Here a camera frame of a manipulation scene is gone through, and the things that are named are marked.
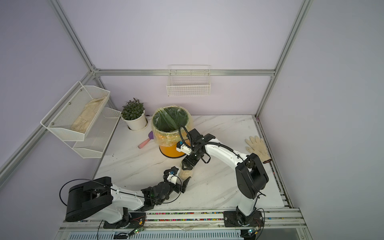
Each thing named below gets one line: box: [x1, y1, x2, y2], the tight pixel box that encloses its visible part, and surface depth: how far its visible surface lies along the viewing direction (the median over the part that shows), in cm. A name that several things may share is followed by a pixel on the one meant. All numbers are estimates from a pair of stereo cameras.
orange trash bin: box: [158, 144, 187, 158], surface depth 82 cm
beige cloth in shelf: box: [71, 96, 107, 133], surface depth 81 cm
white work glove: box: [245, 135, 272, 164], surface depth 106 cm
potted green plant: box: [121, 98, 148, 131], surface depth 103 cm
